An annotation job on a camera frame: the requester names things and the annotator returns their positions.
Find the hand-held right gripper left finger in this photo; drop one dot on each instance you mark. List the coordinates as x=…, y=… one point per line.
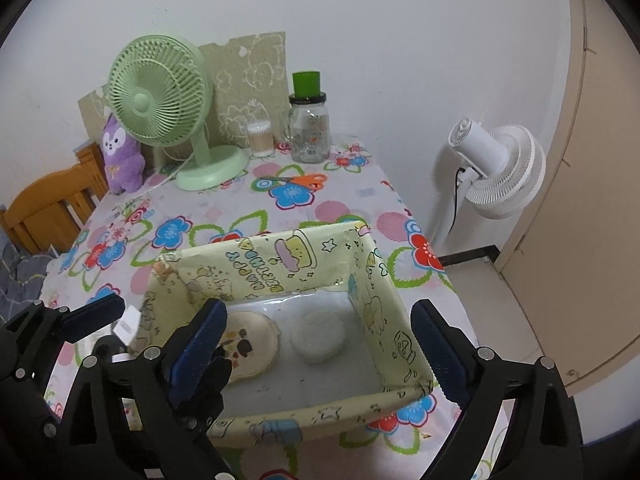
x=200, y=350

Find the white round puff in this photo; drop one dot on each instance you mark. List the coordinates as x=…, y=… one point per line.
x=317, y=337

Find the glass jar with green lid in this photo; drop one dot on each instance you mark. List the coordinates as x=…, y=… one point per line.
x=307, y=135

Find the round beige printed tin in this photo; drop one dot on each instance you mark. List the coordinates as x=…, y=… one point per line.
x=255, y=345

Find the beige bear-print board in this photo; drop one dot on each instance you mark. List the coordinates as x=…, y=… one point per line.
x=250, y=75

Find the yellow printed fabric storage box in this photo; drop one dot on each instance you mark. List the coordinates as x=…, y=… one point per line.
x=280, y=265

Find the green desk fan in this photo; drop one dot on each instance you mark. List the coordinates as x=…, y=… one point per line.
x=150, y=100

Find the grey checked cloth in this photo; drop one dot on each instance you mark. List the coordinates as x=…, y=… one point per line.
x=20, y=280

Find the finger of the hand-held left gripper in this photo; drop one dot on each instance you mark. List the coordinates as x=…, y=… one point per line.
x=97, y=317

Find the purple plush toy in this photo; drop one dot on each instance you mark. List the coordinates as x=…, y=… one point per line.
x=120, y=160

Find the beige door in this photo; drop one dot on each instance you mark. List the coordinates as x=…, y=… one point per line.
x=590, y=210

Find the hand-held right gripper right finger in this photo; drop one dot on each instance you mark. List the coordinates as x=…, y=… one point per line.
x=440, y=350

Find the wooden chair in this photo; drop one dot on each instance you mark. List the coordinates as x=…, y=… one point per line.
x=45, y=200

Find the clear cotton swab container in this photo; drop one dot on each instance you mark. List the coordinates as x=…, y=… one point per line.
x=260, y=140

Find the orange scissors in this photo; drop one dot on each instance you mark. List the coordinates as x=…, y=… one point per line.
x=310, y=180

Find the small white printed box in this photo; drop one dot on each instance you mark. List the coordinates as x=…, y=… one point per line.
x=127, y=325

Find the white standing fan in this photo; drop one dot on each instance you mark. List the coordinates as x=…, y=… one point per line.
x=480, y=150

